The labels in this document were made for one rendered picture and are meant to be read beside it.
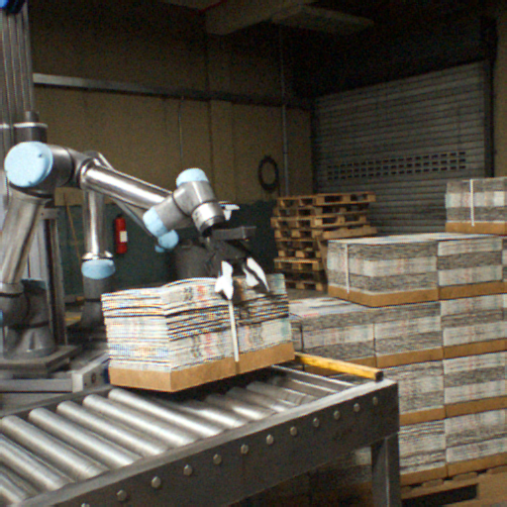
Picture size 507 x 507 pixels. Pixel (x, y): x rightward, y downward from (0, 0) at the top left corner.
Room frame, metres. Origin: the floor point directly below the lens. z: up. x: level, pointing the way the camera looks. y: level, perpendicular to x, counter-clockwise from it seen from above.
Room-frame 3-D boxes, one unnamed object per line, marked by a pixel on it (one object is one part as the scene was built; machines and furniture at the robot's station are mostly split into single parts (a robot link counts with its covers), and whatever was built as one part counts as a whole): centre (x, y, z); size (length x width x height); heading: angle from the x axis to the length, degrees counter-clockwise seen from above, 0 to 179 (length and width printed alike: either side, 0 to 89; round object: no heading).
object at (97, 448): (1.30, 0.37, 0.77); 0.47 x 0.05 x 0.05; 41
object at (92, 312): (2.44, 0.60, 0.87); 0.15 x 0.15 x 0.10
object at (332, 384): (1.68, -0.07, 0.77); 0.47 x 0.05 x 0.05; 41
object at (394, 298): (2.60, -0.48, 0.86); 0.38 x 0.29 x 0.04; 20
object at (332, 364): (1.72, -0.14, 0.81); 0.43 x 0.03 x 0.02; 41
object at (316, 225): (9.38, -0.98, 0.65); 1.33 x 0.94 x 1.30; 135
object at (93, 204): (2.57, 0.63, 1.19); 0.15 x 0.12 x 0.55; 14
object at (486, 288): (2.70, -0.76, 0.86); 0.38 x 0.29 x 0.04; 20
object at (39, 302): (1.95, 0.70, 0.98); 0.13 x 0.12 x 0.14; 162
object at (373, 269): (2.60, -0.48, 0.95); 0.38 x 0.29 x 0.23; 20
